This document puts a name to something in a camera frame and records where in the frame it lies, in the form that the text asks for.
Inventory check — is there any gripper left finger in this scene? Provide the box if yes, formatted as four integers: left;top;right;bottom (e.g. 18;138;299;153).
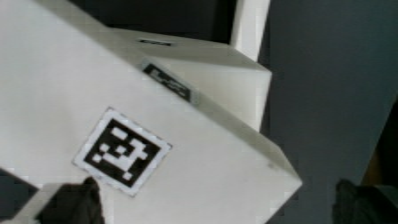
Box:
11;176;107;224

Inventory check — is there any white cabinet top block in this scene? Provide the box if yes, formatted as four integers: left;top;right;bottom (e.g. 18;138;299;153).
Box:
0;0;302;224

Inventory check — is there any white cabinet body box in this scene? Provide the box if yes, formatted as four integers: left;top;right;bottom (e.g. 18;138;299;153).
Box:
114;0;272;130

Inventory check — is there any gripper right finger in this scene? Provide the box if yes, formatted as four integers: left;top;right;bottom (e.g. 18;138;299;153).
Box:
332;179;398;224

